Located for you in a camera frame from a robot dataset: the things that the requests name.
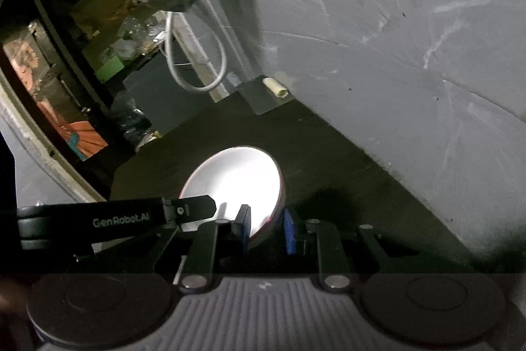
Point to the pile of clear plastic bags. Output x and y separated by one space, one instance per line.
131 34

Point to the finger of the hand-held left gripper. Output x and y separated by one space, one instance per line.
193 208

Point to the worn white door frame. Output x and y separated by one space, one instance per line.
53 170

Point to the large white ceramic bowl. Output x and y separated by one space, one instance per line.
238 182

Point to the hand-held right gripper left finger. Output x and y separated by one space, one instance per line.
245 228

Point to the green box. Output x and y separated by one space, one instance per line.
110 70

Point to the black plastic bag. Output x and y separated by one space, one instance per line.
131 120

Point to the dark grey cabinet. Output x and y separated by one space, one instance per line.
164 100

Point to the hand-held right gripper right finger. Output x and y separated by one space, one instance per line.
289 232

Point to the orange printed poster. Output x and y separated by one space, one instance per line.
78 137

